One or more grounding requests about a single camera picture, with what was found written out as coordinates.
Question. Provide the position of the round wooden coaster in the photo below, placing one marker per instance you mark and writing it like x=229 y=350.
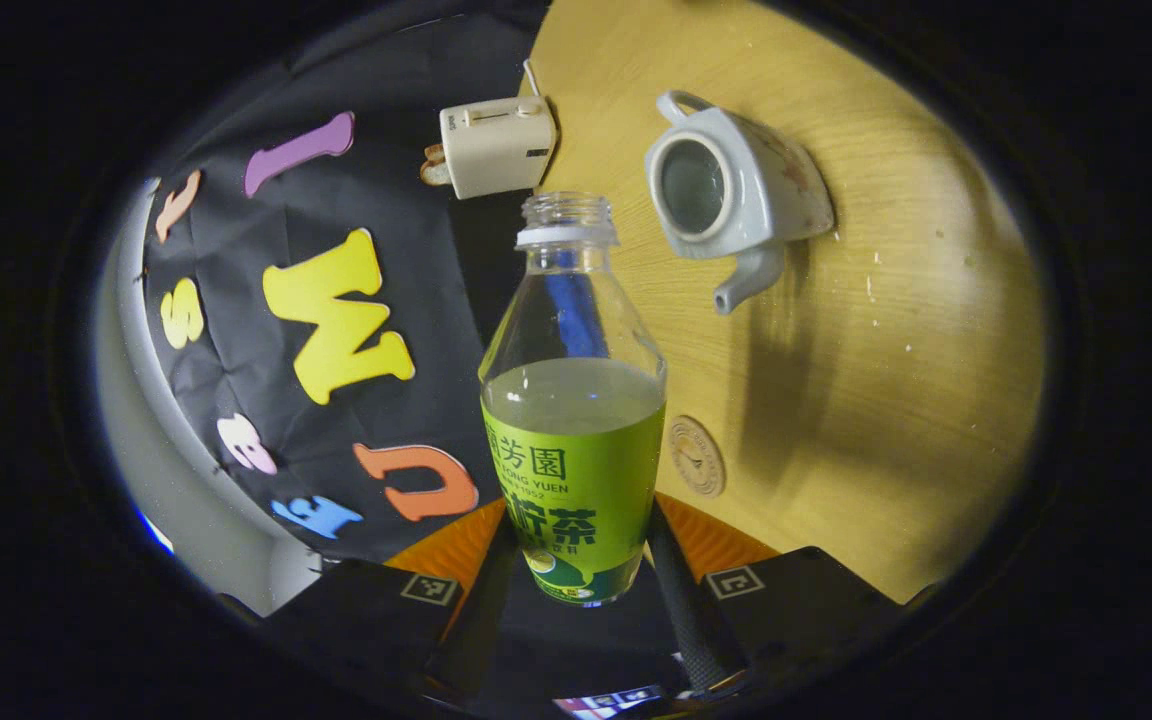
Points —
x=696 y=457

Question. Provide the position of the green label water bottle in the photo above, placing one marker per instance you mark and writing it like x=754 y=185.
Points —
x=576 y=470

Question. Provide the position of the brown toast slice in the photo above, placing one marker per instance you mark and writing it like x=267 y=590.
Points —
x=433 y=153

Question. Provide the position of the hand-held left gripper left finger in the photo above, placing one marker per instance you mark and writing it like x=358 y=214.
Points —
x=481 y=620

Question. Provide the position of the white toaster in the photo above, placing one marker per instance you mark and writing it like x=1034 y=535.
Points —
x=496 y=145

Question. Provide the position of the computer monitor screen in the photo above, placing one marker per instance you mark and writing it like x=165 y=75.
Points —
x=606 y=702

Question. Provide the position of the black backdrop cloth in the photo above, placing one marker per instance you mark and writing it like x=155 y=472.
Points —
x=336 y=400

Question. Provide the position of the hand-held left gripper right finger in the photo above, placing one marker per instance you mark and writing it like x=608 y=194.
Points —
x=688 y=610

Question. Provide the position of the pale bread slice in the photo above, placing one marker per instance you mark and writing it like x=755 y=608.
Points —
x=436 y=176

